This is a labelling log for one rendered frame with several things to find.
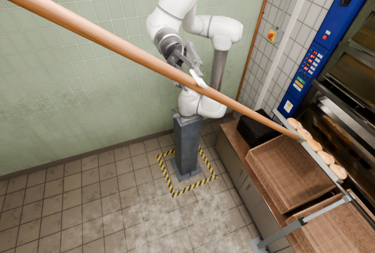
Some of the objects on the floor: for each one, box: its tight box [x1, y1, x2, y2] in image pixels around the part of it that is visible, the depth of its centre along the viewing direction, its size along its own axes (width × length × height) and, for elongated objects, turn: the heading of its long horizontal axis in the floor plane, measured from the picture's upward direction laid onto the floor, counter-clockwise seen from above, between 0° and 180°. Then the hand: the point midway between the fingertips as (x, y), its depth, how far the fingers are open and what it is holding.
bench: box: [215, 119, 375, 253], centre depth 175 cm, size 56×242×58 cm, turn 19°
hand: (193, 84), depth 55 cm, fingers closed on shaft, 3 cm apart
